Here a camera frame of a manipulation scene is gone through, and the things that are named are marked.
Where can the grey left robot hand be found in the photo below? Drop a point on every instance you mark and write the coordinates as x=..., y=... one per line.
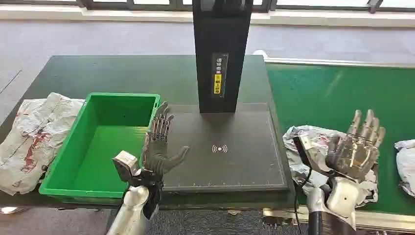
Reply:
x=157, y=155

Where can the green plastic crate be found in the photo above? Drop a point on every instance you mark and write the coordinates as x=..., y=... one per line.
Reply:
x=97, y=152

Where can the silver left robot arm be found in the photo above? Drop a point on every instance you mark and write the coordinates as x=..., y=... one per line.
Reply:
x=129, y=211

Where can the green conveyor belt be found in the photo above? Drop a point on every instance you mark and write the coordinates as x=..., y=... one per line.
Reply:
x=324, y=97

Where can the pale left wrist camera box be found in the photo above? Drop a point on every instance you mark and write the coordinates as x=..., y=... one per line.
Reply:
x=124, y=163

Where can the grey parcel bag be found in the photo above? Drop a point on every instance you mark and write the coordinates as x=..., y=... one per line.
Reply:
x=407, y=165
x=296, y=152

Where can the dark right wrist camera box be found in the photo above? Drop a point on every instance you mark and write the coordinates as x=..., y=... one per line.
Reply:
x=306, y=150

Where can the white window sill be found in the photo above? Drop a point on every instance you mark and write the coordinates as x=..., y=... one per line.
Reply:
x=97, y=14

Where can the flat red-printed white parcel bag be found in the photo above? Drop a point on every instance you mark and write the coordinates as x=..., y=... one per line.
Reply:
x=35, y=139

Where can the pale metal conveyor frame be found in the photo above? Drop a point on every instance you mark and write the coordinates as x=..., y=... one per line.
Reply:
x=278, y=214

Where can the black yellow warning label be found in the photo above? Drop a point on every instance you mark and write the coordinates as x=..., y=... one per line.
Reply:
x=220, y=77

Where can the black scanner base plate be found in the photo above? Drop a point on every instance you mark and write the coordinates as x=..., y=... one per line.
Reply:
x=233, y=168

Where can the black scanner column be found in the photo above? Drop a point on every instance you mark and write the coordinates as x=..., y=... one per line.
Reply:
x=220, y=32

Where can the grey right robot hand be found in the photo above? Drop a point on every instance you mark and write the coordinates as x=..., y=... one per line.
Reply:
x=351, y=159

